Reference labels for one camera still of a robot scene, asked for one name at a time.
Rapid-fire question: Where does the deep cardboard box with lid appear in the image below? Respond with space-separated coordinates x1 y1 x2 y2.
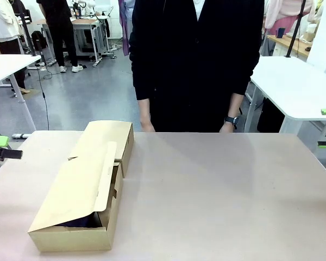
27 141 124 252

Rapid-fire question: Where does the navy CAMPUS pencil case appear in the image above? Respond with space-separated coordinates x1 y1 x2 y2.
57 212 103 229

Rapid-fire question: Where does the shallow cardboard box with lid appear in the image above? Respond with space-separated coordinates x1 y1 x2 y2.
67 121 135 179

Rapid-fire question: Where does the person's left forearm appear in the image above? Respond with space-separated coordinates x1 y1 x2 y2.
227 93 246 118

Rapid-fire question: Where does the person's right forearm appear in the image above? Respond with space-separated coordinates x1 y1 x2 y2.
137 97 153 123

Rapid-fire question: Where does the person's left hand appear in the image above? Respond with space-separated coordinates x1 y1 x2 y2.
218 123 236 134

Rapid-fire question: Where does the person's right hand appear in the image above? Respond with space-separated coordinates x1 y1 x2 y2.
139 116 156 133

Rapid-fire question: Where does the white table with rounded corner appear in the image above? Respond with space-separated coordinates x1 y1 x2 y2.
243 55 326 153

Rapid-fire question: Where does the black bag under table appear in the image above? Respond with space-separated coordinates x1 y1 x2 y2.
256 97 286 134

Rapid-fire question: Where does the white table with round leg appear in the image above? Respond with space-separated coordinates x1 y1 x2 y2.
0 54 42 132

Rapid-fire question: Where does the wooden side table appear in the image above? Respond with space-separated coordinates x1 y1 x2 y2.
267 34 311 62

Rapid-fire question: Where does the black stand pole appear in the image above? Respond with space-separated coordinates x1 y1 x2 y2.
285 0 308 59

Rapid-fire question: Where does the black wristwatch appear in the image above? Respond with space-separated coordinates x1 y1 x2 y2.
223 115 240 128

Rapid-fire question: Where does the bystander in pink top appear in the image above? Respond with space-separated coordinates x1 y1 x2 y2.
265 0 316 36

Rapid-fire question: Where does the black backpack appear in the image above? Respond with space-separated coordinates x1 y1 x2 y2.
31 30 48 52

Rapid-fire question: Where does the bystander in white jacket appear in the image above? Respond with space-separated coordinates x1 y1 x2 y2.
0 0 31 95

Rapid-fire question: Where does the bystander in black clothes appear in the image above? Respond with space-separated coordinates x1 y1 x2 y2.
36 0 84 73

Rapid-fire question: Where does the person torso in black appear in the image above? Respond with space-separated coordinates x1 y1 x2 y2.
129 0 265 133

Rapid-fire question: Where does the grey workbench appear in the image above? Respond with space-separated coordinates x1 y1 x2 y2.
42 16 111 68

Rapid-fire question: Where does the purple hanging cloth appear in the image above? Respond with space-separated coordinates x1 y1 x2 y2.
118 0 131 57

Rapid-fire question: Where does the black floor cable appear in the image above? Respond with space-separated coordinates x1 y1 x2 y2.
36 64 51 131

